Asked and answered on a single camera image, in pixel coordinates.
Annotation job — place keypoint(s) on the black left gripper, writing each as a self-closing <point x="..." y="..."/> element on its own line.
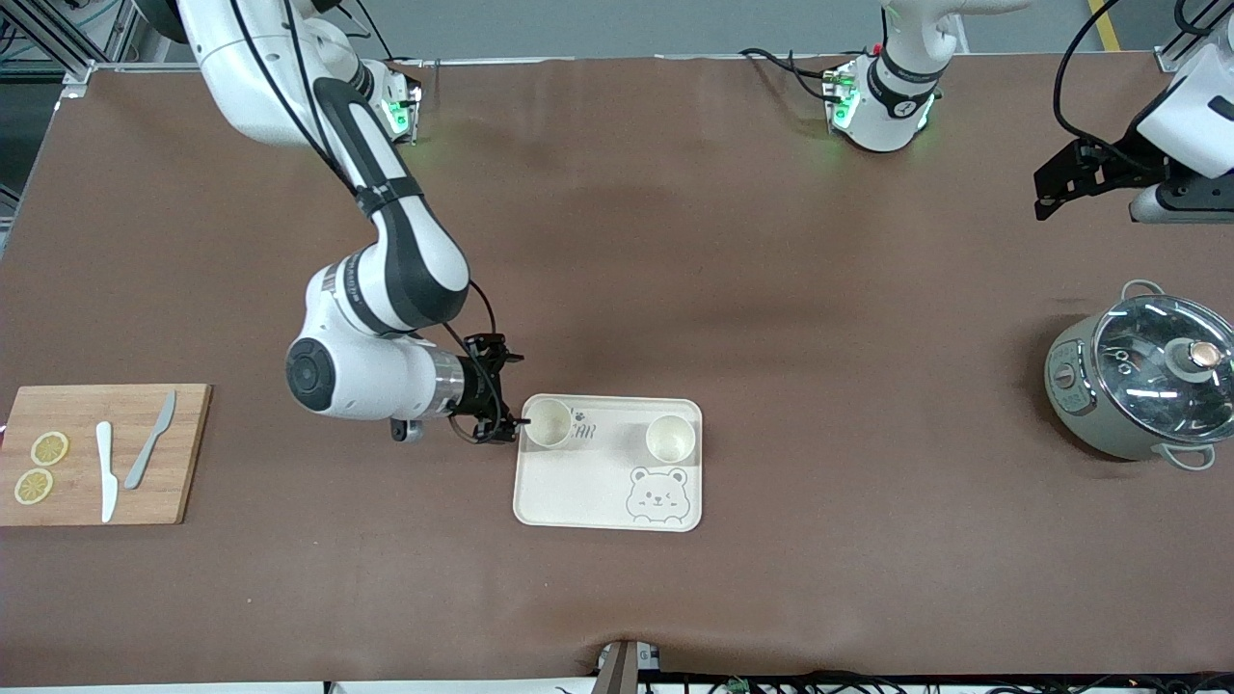
<point x="1115" y="164"/>

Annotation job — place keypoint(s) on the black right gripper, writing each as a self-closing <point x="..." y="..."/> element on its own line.
<point x="475" y="387"/>

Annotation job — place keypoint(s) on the white plastic cup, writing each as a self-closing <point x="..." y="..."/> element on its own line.
<point x="671" y="441"/>
<point x="548" y="424"/>

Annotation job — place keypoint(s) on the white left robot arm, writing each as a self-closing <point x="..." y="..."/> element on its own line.
<point x="885" y="127"/>

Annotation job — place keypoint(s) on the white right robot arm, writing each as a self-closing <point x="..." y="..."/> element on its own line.
<point x="362" y="376"/>

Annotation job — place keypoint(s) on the cream bear print tray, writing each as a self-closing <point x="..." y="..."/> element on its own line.
<point x="578" y="492"/>

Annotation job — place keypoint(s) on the grey pot glass lid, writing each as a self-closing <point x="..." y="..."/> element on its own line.
<point x="1075" y="405"/>

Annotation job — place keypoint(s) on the wooden cutting board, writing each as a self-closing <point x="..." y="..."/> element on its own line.
<point x="169" y="482"/>

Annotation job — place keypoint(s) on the grey plastic knife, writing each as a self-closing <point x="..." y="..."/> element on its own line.
<point x="147" y="448"/>

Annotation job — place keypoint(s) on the white plastic knife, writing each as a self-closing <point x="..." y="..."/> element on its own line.
<point x="107" y="482"/>

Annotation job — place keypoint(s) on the lemon slice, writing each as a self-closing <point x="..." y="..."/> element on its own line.
<point x="49" y="448"/>
<point x="34" y="486"/>

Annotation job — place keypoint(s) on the aluminium frame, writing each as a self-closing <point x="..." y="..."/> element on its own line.
<point x="72" y="69"/>

